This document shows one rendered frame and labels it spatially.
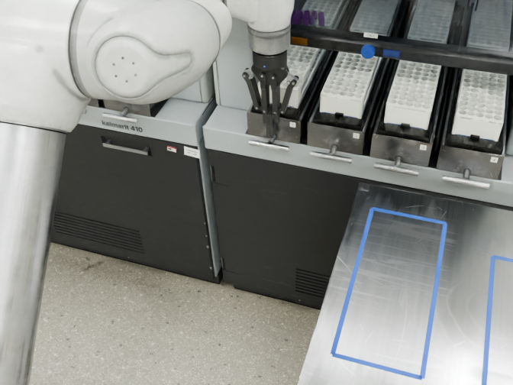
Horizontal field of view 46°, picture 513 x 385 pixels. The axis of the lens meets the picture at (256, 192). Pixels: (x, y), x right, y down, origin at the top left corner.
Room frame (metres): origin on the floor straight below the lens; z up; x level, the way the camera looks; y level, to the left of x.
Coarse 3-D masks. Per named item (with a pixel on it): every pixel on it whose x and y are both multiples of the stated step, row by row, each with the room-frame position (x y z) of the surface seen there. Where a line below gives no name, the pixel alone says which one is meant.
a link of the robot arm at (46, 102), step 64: (0, 0) 0.68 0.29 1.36; (64, 0) 0.67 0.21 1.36; (0, 64) 0.62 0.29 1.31; (64, 64) 0.62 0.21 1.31; (0, 128) 0.58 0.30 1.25; (64, 128) 0.61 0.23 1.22; (0, 192) 0.53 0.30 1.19; (0, 256) 0.48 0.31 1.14; (0, 320) 0.43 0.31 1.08; (0, 384) 0.38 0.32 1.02
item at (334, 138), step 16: (384, 64) 1.38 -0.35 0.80; (384, 80) 1.35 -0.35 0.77; (320, 96) 1.25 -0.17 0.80; (320, 112) 1.16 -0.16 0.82; (336, 112) 1.15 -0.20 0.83; (368, 112) 1.17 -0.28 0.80; (320, 128) 1.13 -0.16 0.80; (336, 128) 1.12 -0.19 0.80; (352, 128) 1.11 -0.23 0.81; (368, 128) 1.14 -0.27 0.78; (320, 144) 1.13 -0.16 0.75; (336, 144) 1.12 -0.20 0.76; (352, 144) 1.10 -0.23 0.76; (336, 160) 1.07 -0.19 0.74
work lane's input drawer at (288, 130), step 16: (320, 64) 1.37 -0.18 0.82; (320, 80) 1.32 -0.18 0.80; (304, 96) 1.23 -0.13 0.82; (256, 112) 1.19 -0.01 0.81; (288, 112) 1.17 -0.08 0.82; (304, 112) 1.18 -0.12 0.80; (256, 128) 1.19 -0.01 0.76; (288, 128) 1.16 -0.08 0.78; (304, 128) 1.18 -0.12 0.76; (256, 144) 1.14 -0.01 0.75; (272, 144) 1.13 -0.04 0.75
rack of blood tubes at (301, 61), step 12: (288, 48) 1.38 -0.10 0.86; (300, 48) 1.39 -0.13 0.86; (312, 48) 1.37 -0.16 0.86; (288, 60) 1.32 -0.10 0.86; (300, 60) 1.33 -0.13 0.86; (312, 60) 1.32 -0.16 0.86; (300, 72) 1.27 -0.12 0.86; (312, 72) 1.32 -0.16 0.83; (300, 84) 1.21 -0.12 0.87; (300, 96) 1.21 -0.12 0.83
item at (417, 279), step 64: (384, 192) 0.88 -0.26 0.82; (384, 256) 0.71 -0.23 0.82; (448, 256) 0.71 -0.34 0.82; (512, 256) 0.70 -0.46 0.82; (320, 320) 0.58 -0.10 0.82; (384, 320) 0.58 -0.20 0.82; (448, 320) 0.57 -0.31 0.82; (512, 320) 0.56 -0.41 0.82; (320, 384) 0.47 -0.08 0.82; (384, 384) 0.46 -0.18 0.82; (448, 384) 0.46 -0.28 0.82; (512, 384) 0.45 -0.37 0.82
